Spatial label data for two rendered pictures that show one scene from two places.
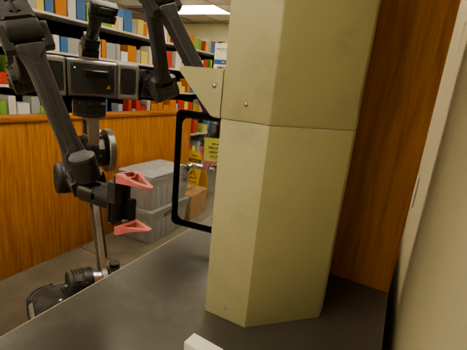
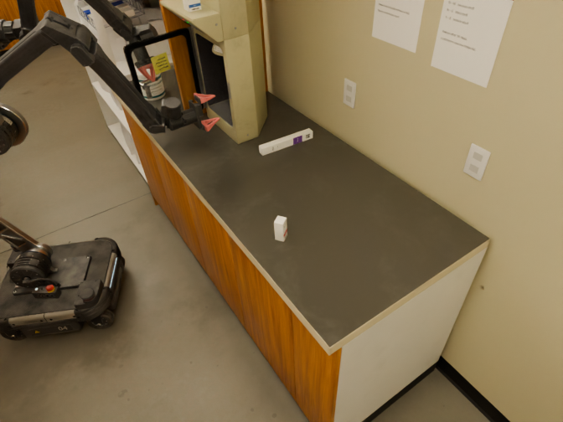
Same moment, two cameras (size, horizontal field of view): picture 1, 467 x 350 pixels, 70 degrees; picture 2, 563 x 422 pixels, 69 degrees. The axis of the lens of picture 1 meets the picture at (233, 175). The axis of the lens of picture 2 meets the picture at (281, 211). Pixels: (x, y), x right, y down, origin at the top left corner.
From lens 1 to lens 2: 1.43 m
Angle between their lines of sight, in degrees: 56
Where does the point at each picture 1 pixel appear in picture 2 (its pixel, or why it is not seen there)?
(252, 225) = (251, 85)
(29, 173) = not seen: outside the picture
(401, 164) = not seen: hidden behind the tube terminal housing
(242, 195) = (243, 74)
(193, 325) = (245, 149)
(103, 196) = (192, 116)
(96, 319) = (219, 177)
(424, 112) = not seen: outside the picture
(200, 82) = (208, 25)
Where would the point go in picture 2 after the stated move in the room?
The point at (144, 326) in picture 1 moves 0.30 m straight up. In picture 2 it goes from (235, 163) to (226, 100)
